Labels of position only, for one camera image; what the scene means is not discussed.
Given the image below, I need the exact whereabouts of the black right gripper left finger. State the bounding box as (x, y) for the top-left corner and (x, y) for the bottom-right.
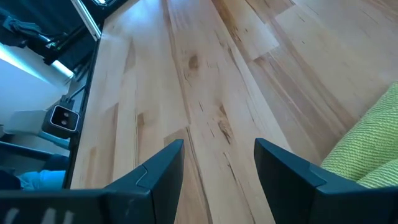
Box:
(0, 139), (186, 224)

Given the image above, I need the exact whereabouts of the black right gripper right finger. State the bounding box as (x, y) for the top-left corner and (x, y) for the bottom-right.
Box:
(253, 138), (398, 224)

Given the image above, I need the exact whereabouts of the green microfiber towel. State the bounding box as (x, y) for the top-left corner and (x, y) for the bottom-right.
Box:
(320, 82), (398, 190)

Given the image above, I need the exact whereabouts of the black table-level camera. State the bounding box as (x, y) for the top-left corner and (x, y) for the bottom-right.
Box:
(42, 105), (82, 140)

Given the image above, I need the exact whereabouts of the silver aluminium bracket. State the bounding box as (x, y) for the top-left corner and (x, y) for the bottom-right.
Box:
(70, 0), (103, 41)

